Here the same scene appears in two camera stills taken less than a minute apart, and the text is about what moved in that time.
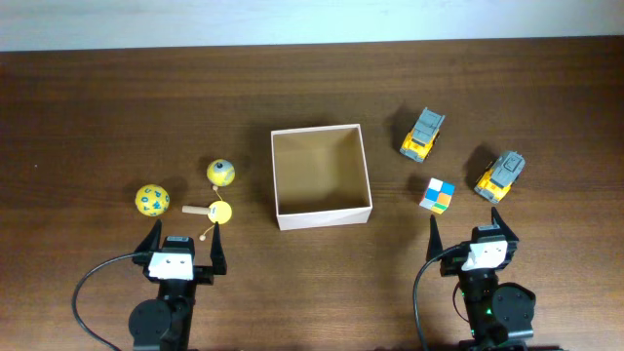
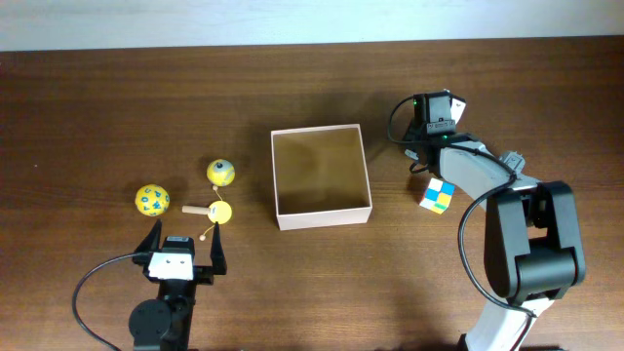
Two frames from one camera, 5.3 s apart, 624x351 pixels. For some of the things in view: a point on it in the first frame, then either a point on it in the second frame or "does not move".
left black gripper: x=206 y=273 does not move
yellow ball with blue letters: x=152 y=200 does not move
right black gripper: x=451 y=263 -> x=440 y=127
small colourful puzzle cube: x=438 y=196 does not move
